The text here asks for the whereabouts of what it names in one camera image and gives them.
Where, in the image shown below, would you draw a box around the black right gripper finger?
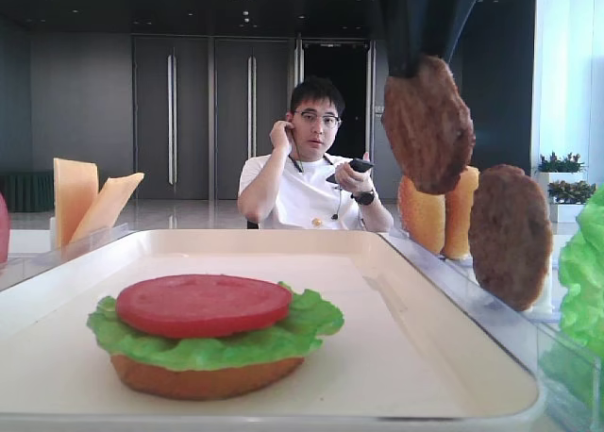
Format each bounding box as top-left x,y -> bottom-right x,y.
377,0 -> 428,78
424,0 -> 477,59

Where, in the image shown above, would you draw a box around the brown meat patty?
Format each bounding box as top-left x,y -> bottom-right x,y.
382,56 -> 476,195
468,164 -> 553,311

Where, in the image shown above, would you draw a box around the green lettuce leaf in rack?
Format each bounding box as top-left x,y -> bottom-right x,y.
540,191 -> 603,431

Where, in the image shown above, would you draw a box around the green lettuce on tray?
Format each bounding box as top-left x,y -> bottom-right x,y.
87,289 -> 344,371

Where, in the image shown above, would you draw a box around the orange cheese slice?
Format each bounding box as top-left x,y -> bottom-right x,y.
70,173 -> 144,243

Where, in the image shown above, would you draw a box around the pale yellow cheese slice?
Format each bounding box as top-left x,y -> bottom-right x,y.
53,158 -> 98,247

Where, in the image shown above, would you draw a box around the red tomato slice on tray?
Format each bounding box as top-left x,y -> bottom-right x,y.
115,274 -> 293,339

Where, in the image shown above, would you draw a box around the red tomato slice in rack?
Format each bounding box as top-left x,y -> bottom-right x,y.
0,194 -> 10,264

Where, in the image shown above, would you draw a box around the black smartphone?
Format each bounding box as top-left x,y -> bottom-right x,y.
326,158 -> 374,184

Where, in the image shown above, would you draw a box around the bun slice right rack inner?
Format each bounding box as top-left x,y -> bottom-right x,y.
442,166 -> 479,259

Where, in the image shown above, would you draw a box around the bun slice rack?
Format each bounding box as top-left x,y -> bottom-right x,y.
397,175 -> 445,255
442,166 -> 479,259

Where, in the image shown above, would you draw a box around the bun slice right rack outer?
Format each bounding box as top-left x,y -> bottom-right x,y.
397,175 -> 445,255

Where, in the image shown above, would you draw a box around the man in white shirt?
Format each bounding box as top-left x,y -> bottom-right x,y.
237,77 -> 394,232

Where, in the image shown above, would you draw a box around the potted plants in white planter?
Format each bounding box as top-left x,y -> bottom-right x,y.
537,152 -> 596,224

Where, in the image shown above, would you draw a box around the cream rectangular tray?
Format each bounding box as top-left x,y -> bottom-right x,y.
1,230 -> 545,431

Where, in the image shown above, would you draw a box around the clear plastic right rack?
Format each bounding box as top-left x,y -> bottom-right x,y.
383,231 -> 603,431

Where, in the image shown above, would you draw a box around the clear plastic rack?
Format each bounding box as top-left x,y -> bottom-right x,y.
383,231 -> 603,431
1,224 -> 133,291

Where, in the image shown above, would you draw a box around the bottom bun on tray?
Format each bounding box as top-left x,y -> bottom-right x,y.
110,355 -> 305,401

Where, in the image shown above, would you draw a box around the clear plastic left rack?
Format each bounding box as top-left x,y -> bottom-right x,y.
1,224 -> 133,291

